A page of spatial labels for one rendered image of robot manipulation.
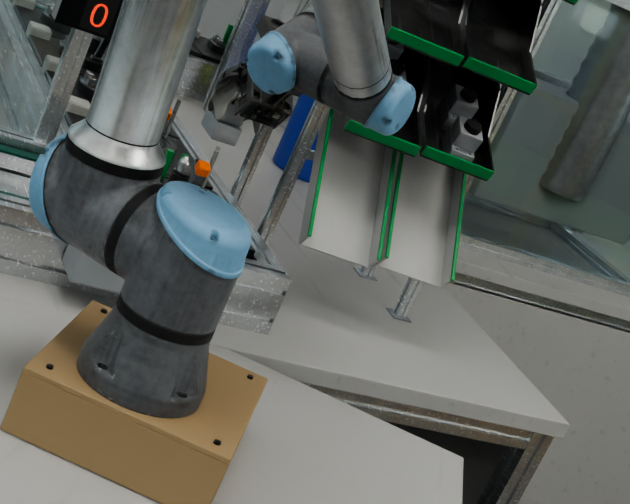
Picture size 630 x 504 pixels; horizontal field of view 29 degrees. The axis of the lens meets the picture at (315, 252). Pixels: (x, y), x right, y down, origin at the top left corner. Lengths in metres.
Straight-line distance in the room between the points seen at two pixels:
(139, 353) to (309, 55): 0.47
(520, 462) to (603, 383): 1.07
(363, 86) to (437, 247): 0.68
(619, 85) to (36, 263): 1.63
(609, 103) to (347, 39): 1.63
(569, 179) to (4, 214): 1.63
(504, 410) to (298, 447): 0.56
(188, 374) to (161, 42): 0.37
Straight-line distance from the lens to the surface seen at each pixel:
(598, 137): 2.99
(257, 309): 1.90
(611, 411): 3.31
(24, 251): 1.77
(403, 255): 2.08
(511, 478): 2.21
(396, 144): 1.97
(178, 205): 1.31
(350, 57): 1.44
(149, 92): 1.34
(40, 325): 1.67
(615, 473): 3.46
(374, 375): 1.97
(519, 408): 2.14
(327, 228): 2.01
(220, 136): 1.90
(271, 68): 1.58
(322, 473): 1.60
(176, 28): 1.33
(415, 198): 2.14
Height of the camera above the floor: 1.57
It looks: 17 degrees down
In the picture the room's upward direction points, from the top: 25 degrees clockwise
